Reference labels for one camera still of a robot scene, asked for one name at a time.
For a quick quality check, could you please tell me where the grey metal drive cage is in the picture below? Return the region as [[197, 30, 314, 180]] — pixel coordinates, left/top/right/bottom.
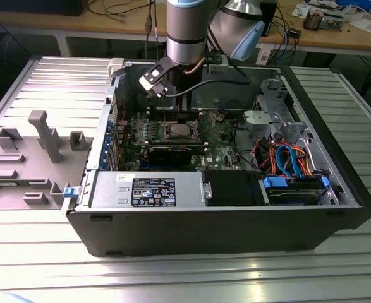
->
[[242, 78, 314, 141]]

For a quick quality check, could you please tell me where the hard disk in blue carrier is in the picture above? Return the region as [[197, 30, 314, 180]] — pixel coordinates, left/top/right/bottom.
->
[[258, 175, 331, 206]]

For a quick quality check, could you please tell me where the blue desk cable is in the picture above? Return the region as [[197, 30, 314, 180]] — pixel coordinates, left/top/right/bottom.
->
[[283, 31, 293, 61]]

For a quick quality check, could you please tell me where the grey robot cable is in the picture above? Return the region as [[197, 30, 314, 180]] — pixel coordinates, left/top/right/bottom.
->
[[143, 0, 161, 61]]

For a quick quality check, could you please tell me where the metal heat sink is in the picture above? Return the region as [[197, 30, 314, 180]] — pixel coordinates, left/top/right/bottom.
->
[[303, 9, 325, 31]]

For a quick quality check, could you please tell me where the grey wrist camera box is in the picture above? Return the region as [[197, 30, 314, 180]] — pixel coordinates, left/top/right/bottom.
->
[[207, 56, 230, 74]]

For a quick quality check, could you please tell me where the blue box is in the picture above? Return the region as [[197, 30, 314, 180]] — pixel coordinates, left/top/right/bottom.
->
[[336, 0, 371, 10]]

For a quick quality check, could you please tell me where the grey metal part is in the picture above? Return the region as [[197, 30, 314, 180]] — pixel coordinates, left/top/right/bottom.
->
[[322, 11, 346, 31]]

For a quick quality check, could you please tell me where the black graphics card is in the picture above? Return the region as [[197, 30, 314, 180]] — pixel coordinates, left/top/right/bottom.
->
[[147, 145, 193, 165]]

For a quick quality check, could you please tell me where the green motherboard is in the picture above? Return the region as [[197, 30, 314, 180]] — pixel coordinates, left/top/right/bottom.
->
[[114, 107, 258, 173]]

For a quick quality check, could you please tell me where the grey power supply unit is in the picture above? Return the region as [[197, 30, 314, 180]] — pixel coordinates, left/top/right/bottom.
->
[[90, 171, 207, 209]]

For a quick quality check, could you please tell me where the white paper sheet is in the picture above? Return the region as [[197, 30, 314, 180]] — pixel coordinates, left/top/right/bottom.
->
[[349, 17, 371, 32]]

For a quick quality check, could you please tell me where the black internal cable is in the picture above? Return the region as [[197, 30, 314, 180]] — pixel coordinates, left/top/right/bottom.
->
[[234, 121, 258, 170]]

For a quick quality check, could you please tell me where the white paper sign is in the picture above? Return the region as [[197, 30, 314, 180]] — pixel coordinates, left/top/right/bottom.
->
[[256, 47, 271, 66]]

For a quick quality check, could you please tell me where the black camera cable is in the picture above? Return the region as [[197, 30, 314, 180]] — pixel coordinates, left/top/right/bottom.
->
[[164, 61, 252, 97]]

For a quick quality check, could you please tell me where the silver CPU chip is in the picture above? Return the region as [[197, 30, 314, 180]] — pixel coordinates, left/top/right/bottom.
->
[[169, 124, 190, 137]]

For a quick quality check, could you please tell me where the CPU socket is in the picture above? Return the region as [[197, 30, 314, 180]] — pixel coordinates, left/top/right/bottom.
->
[[159, 119, 205, 143]]

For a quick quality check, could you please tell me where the black equipment box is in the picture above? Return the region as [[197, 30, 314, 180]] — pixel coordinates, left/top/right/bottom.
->
[[0, 0, 85, 16]]

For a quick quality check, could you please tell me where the black desktop tower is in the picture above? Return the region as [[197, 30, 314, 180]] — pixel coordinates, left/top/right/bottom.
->
[[262, 0, 278, 38]]

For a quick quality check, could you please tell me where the blue wire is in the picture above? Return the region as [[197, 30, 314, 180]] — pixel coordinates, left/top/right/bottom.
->
[[275, 142, 303, 180]]

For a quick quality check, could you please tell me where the wooden desk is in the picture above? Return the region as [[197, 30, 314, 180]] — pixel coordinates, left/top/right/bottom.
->
[[0, 0, 371, 57]]

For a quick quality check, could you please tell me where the orange wire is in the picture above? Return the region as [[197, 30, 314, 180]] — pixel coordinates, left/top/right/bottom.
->
[[267, 143, 315, 176]]

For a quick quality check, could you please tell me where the black RAM slot bank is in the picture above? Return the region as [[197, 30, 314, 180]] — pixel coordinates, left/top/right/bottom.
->
[[147, 108, 204, 121], [126, 138, 209, 149]]

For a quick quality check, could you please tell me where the black open PC case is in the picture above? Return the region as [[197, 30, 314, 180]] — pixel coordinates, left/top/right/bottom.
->
[[65, 58, 371, 258]]

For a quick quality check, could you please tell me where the grey parts rack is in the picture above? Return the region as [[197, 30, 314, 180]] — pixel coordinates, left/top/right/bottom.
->
[[0, 110, 94, 211]]

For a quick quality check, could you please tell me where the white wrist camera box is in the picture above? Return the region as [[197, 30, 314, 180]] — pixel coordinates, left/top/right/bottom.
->
[[138, 64, 169, 96]]

